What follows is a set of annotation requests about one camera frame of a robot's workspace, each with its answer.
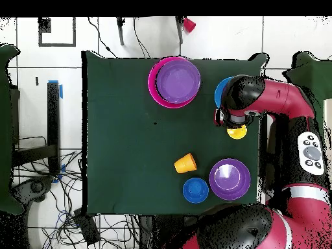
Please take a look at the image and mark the tangle of floor cables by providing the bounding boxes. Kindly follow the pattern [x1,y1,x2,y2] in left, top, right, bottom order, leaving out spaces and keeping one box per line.
[12,136,141,249]

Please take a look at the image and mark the grey tripod leg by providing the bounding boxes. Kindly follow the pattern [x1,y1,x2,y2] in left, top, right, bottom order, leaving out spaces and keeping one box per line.
[175,16,184,45]
[115,17,126,47]

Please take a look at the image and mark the green cloth side table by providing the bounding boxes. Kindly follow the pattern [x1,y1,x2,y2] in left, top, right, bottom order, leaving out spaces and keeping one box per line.
[281,51,332,136]
[0,43,25,216]

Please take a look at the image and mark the light blue plastic bowl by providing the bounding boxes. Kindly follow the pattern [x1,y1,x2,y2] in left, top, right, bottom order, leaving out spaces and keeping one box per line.
[214,76,234,109]

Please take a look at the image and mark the purple plastic bowl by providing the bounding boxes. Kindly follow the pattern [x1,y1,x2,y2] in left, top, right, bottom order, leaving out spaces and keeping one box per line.
[208,158,252,201]
[156,58,202,104]

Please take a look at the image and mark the yellow plastic cup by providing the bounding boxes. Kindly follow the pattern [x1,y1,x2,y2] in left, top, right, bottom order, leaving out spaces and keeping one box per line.
[226,124,248,140]

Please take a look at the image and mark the black floor cable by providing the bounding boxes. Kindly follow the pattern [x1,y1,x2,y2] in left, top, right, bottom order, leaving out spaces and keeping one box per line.
[87,17,119,58]

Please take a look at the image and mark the small dark blue bowl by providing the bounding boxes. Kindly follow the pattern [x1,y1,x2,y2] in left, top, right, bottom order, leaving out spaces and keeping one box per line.
[182,177,209,204]

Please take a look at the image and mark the black square floor frame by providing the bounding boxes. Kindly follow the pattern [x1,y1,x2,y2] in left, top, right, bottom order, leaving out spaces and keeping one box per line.
[38,17,77,48]

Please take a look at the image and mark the black office chair base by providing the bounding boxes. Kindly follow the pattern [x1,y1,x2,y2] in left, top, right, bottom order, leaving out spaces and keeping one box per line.
[11,175,54,207]

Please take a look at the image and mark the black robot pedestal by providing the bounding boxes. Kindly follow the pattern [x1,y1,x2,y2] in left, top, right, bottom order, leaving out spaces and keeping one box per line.
[138,214,199,249]

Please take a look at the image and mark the dark green table cloth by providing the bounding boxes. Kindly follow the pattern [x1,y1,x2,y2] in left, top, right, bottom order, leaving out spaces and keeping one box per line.
[80,50,268,218]

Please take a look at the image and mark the pink plastic bowl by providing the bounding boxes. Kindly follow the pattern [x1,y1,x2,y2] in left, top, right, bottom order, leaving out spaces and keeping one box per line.
[147,56,198,109]

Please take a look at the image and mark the orange plastic cup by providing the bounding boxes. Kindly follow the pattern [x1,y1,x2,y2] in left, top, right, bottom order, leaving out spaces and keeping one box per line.
[174,152,198,174]

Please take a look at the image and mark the black power strip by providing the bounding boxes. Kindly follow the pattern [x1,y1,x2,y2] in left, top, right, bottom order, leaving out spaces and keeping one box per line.
[73,207,101,246]

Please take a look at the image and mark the blue tape strip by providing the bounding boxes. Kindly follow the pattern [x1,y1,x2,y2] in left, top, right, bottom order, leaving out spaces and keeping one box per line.
[48,80,64,99]

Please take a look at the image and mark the red plastic cup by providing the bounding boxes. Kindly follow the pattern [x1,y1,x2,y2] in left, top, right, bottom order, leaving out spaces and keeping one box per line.
[183,17,197,34]

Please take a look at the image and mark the black table frame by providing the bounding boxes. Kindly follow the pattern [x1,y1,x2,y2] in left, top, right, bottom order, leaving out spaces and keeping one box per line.
[10,81,62,176]

